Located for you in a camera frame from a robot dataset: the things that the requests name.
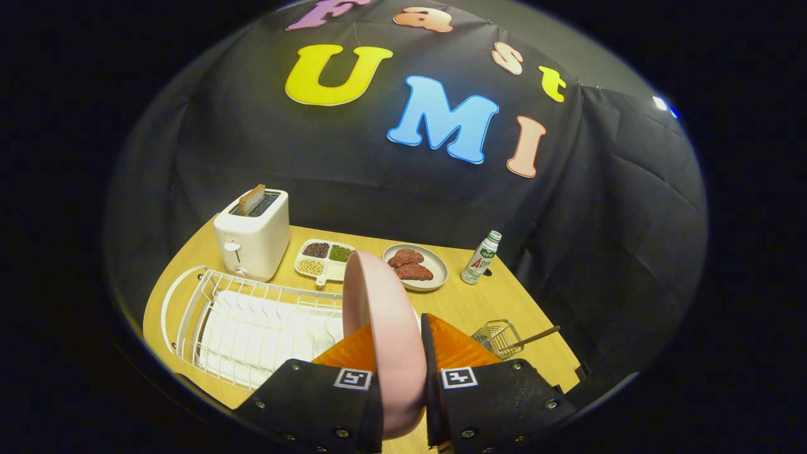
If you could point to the white divided bean tray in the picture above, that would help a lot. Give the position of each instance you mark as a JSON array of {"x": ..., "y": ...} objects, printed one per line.
[{"x": 328, "y": 271}]

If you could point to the brown toast slice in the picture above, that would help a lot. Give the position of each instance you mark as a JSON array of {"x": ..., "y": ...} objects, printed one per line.
[{"x": 251, "y": 200}]

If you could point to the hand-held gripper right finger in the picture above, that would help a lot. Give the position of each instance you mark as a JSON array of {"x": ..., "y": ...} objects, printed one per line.
[{"x": 434, "y": 403}]

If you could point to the black backdrop cloth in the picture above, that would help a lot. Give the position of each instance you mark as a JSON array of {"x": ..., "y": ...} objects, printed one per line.
[{"x": 599, "y": 221}]

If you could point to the white drink bottle green cap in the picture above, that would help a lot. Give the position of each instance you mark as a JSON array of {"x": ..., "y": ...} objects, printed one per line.
[{"x": 479, "y": 261}]

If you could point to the pink plate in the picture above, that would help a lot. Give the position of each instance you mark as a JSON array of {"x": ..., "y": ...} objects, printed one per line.
[{"x": 391, "y": 328}]

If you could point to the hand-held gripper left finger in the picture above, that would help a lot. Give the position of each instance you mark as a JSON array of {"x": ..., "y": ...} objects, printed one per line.
[{"x": 302, "y": 397}]

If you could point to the red meat piece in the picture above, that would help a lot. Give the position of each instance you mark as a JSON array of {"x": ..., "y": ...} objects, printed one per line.
[
  {"x": 414, "y": 272},
  {"x": 405, "y": 257}
]

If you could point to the white toaster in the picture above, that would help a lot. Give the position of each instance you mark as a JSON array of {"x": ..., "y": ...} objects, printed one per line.
[{"x": 258, "y": 243}]

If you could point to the beige plate with meat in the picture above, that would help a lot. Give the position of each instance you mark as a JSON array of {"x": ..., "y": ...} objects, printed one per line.
[{"x": 437, "y": 265}]

